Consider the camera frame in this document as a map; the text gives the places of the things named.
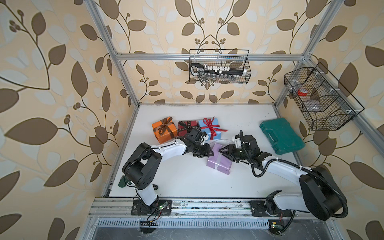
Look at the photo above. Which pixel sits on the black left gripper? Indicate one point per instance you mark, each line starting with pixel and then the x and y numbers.
pixel 206 148

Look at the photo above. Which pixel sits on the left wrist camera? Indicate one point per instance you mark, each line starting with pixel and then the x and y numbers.
pixel 196 133

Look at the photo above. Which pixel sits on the green plastic tool case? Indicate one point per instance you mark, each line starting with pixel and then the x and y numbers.
pixel 281 136

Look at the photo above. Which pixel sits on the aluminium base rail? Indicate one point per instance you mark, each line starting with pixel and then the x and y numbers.
pixel 187 213

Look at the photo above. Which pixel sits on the black wire side basket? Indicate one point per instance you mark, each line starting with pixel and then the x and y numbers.
pixel 329 104

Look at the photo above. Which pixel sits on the dark red gift box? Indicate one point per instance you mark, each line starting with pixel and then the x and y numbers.
pixel 187 126

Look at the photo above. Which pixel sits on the white satin ribbon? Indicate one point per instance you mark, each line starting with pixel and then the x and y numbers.
pixel 225 142

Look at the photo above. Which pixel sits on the brown satin ribbon bow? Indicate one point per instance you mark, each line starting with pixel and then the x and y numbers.
pixel 165 126

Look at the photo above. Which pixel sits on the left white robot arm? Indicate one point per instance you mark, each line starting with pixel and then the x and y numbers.
pixel 143 164

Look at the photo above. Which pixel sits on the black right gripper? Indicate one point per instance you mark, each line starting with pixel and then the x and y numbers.
pixel 229 152

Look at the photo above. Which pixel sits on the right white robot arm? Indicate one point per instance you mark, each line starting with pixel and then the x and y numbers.
pixel 318 195

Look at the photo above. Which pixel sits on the red item in basket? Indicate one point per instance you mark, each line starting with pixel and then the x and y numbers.
pixel 302 92

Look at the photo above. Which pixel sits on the orange gift box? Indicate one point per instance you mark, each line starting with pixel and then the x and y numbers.
pixel 164 129

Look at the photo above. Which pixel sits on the black lettered ribbon bow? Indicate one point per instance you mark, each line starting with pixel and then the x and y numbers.
pixel 187 124

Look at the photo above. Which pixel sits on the red satin ribbon bow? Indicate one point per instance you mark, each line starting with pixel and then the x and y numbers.
pixel 211 127

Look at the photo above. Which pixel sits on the purple gift box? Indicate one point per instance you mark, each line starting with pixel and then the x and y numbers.
pixel 218 161

